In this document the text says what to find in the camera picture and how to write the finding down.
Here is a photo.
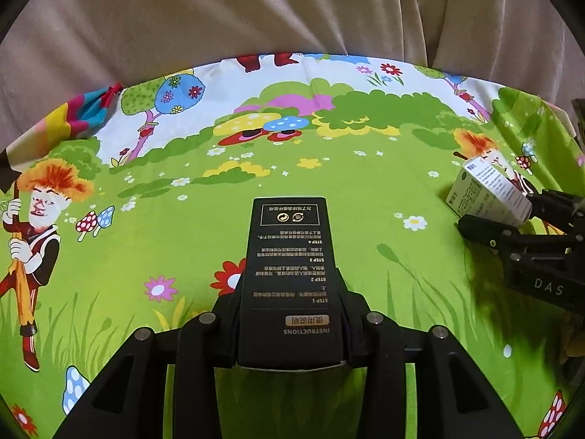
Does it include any black box gold print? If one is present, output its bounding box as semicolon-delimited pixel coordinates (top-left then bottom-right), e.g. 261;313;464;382
237;196;344;371

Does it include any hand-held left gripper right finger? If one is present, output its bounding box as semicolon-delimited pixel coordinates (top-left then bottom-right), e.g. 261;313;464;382
336;270;524;439

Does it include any white box green blue print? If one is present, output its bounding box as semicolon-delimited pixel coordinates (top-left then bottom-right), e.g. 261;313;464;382
445;155;533;228

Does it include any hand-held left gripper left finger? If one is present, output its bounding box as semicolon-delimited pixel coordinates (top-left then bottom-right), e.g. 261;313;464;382
52;279;248;439

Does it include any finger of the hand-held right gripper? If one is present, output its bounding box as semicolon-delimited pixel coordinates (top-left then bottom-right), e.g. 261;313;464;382
525;189;585;235
457;214;573;267

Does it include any beige pink curtain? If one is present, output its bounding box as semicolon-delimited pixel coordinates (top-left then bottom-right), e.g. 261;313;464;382
0;0;585;156

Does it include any cartoon printed green blanket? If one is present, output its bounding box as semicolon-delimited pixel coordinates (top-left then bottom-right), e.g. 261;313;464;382
0;52;585;439

